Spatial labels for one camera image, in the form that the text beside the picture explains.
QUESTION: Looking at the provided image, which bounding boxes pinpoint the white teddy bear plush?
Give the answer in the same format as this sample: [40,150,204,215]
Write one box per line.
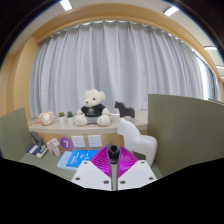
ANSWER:
[73,88,112,127]

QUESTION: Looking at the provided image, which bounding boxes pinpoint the small potted plant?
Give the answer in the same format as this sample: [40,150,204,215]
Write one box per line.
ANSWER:
[66,110,75,126]
[57,111,66,125]

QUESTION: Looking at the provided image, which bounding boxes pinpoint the round purple sign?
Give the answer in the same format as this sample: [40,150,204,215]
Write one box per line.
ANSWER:
[59,136,75,152]

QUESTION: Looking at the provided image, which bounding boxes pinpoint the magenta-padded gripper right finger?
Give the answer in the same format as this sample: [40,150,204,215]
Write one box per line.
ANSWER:
[116,145,158,191]

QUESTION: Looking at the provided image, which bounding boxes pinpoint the round orange-white plush toy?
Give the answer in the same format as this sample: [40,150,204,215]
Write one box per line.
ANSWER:
[38,111,56,127]

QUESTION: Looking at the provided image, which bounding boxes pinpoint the black horse figure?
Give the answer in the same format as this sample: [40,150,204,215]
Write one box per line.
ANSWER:
[114,101,136,119]

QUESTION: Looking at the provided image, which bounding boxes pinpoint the pink horse figure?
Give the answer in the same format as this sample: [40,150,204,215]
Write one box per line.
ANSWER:
[45,137,62,158]

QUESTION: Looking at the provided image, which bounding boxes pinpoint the wooden window ledge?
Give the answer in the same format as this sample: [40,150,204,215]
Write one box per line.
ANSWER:
[28,109,149,136]

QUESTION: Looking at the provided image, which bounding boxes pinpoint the light grey curtain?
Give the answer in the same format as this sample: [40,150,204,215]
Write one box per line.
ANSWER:
[28,20,223,119]

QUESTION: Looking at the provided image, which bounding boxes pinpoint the green desk partition panel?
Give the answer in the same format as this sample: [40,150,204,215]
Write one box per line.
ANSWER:
[0,107,34,163]
[146,93,224,178]
[208,98,224,107]

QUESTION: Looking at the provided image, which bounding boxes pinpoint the ceiling lights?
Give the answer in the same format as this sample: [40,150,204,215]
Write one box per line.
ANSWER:
[59,0,224,71]

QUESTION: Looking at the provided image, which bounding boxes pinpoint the dark book stack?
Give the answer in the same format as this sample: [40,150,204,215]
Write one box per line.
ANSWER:
[26,143,49,159]

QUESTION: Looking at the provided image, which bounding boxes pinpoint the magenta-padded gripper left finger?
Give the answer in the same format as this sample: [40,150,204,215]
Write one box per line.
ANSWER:
[70,145,114,191]

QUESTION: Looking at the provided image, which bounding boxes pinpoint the dark grey horse figure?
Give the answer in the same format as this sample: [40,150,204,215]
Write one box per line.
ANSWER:
[29,130,46,148]

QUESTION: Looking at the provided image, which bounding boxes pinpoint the small black charger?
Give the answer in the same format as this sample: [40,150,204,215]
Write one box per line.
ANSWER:
[107,144,121,165]

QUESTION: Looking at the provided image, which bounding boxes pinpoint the white wall socket plate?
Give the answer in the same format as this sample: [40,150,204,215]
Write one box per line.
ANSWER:
[71,134,87,149]
[86,134,103,148]

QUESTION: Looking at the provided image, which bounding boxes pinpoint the large white horse figure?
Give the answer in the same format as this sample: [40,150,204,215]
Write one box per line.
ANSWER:
[116,117,158,167]

